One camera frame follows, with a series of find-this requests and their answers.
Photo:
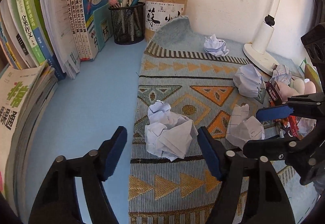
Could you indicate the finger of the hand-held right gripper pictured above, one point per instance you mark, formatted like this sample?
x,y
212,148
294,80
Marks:
x,y
273,113
269,148

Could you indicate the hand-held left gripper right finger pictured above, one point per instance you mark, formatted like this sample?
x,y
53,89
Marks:
x,y
210,154

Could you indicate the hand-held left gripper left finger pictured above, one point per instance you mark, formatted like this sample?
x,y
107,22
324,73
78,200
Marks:
x,y
117,149

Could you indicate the white paper ball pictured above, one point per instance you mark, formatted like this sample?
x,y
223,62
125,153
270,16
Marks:
x,y
215,45
306,126
280,73
170,139
158,109
248,80
243,128

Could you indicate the dark red printed packet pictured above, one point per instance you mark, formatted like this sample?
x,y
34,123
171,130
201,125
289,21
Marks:
x,y
273,93

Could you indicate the bright red snack packet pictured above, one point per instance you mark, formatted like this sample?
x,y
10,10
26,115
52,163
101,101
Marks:
x,y
289,126

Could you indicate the three-ball pastel plush toy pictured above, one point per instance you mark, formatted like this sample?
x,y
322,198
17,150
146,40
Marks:
x,y
285,91

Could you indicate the two-ball pastel plush toy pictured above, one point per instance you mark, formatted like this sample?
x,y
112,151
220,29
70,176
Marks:
x,y
304,85

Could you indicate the white desk lamp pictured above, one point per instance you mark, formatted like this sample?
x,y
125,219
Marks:
x,y
264,33

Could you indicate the patterned woven table mat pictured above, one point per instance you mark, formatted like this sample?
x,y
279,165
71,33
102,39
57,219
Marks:
x,y
177,97

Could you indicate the stack of lying workbooks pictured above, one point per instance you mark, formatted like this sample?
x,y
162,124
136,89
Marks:
x,y
20,112

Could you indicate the teal bookend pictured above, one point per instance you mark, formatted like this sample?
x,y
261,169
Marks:
x,y
102,28

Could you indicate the black mesh pen holder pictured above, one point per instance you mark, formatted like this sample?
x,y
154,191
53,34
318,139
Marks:
x,y
127,26

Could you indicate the tan calligraphy pen holder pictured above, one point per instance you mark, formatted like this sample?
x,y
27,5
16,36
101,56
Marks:
x,y
165,15

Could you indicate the row of standing books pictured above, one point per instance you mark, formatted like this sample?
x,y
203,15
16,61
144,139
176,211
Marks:
x,y
55,10

